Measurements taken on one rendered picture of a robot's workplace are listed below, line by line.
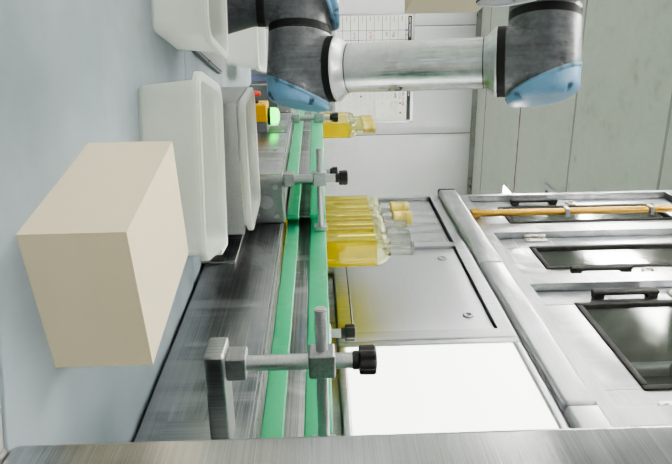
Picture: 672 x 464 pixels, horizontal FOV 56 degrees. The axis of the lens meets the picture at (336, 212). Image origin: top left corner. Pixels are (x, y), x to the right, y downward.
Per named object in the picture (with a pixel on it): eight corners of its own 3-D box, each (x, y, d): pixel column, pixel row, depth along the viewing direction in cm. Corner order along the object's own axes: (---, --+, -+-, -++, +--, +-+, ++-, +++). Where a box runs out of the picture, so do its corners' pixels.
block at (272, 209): (249, 225, 125) (285, 224, 126) (246, 179, 122) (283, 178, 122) (251, 219, 129) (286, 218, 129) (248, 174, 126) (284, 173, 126)
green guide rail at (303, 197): (286, 220, 130) (325, 219, 130) (286, 215, 130) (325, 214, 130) (303, 88, 295) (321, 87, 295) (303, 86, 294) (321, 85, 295)
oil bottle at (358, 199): (289, 226, 148) (380, 224, 149) (288, 204, 147) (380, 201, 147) (290, 218, 154) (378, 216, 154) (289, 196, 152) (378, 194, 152)
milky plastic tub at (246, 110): (200, 237, 106) (252, 235, 106) (187, 102, 98) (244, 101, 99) (216, 203, 122) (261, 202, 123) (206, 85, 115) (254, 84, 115)
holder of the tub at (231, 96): (200, 265, 108) (246, 264, 108) (185, 103, 99) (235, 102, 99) (215, 228, 124) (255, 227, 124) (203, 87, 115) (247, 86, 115)
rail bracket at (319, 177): (285, 233, 126) (348, 231, 126) (282, 150, 121) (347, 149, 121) (286, 227, 129) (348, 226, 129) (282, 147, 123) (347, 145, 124)
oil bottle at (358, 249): (284, 269, 127) (391, 266, 127) (283, 243, 125) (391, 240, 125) (285, 258, 132) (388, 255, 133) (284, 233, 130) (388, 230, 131)
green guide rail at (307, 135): (285, 185, 128) (324, 184, 128) (284, 180, 127) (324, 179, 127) (303, 72, 292) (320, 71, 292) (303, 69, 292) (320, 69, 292)
